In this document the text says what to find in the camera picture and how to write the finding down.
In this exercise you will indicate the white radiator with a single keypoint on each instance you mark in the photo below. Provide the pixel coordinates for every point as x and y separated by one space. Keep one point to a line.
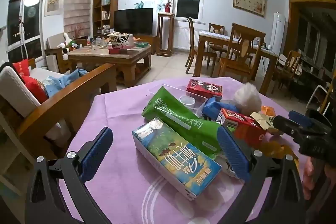
181 37

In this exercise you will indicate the red cartoon milk carton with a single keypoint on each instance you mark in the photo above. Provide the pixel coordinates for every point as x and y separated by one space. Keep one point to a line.
242 125
204 88

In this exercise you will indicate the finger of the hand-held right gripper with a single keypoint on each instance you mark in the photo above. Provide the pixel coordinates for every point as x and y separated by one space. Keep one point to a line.
287 125
300 118

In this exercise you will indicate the clear plastic container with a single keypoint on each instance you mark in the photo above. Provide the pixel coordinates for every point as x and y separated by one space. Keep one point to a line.
170 92

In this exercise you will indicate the plush toy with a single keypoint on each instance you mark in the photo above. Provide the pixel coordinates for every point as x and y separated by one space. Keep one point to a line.
68 45

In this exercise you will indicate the wooden plant stand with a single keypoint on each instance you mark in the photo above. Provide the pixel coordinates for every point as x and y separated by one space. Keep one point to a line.
166 29

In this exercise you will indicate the blue milk carton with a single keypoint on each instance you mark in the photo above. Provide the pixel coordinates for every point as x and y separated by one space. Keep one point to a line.
178 161

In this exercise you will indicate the red tissue box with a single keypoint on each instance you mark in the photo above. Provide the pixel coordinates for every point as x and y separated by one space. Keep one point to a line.
118 50

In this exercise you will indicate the orange snack wrapper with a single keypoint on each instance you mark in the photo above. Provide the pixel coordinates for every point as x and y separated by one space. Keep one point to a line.
263 119
275 148

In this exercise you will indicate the wooden sofa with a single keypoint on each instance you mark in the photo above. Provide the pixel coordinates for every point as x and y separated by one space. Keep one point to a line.
65 106

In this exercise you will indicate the wooden television stand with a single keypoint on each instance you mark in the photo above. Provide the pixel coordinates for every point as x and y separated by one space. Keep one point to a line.
147 40

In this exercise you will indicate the white chair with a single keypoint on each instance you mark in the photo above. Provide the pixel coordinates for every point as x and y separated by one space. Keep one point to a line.
316 94

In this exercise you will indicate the wooden door frame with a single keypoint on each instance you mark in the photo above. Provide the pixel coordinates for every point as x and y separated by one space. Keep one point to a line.
292 19

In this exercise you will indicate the black television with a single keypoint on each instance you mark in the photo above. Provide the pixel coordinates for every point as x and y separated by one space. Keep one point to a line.
134 21

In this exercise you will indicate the green snack bag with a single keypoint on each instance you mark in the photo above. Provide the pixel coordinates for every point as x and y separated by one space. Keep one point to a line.
181 121

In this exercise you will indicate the balcony window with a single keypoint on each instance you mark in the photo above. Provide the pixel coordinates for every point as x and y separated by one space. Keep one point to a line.
15 22

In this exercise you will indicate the red potted plant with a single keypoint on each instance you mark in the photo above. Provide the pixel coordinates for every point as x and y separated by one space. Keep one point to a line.
167 5

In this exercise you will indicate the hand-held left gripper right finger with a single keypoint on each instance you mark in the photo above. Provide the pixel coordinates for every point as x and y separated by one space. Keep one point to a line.
233 153

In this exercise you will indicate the wooden bookshelf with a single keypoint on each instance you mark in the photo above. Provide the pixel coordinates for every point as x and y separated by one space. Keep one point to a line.
114 11

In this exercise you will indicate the sunflower wall picture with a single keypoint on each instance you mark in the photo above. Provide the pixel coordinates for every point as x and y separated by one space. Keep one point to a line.
53 2

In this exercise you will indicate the small clear plastic cup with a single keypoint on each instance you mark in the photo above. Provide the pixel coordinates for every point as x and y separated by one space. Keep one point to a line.
187 101

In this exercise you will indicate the large red cushion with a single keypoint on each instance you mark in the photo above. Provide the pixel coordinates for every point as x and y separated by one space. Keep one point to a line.
35 87

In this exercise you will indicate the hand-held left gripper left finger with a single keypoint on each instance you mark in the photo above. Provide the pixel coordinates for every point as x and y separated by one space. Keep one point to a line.
97 154

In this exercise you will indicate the small red cushion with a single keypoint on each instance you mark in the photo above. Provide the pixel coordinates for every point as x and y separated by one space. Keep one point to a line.
21 66

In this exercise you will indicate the white tissue ball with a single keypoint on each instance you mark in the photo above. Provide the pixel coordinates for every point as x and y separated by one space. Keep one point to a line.
248 98

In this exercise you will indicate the wooden dining chair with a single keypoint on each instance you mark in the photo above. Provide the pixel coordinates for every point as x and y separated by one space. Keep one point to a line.
191 37
288 64
236 61
216 27

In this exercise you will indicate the crumpled blue plastic bag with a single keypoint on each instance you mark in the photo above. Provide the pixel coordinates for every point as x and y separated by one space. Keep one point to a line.
214 107

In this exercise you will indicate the wooden coffee table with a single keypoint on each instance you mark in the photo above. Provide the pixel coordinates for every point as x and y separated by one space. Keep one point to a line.
105 57

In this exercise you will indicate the green box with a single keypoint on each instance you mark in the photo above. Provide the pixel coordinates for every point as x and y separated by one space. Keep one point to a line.
141 44

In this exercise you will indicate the pink roller blind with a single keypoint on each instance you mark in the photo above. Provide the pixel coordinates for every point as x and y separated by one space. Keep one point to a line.
77 6

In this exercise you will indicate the white standing air conditioner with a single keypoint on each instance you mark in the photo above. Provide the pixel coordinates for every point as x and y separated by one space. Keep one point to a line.
278 29

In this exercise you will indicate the framed floral picture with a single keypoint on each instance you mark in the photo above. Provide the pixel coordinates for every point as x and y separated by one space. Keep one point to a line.
249 1

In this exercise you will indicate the person's right hand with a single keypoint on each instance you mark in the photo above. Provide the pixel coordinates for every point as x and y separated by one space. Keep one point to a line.
309 178

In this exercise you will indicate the wooden dining table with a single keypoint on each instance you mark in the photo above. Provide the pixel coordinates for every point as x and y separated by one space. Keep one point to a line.
202 41

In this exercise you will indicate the blue cloth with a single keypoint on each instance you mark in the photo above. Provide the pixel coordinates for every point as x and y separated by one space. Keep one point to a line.
65 81

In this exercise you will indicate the wooden armchair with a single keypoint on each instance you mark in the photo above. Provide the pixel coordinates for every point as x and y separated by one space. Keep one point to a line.
56 43

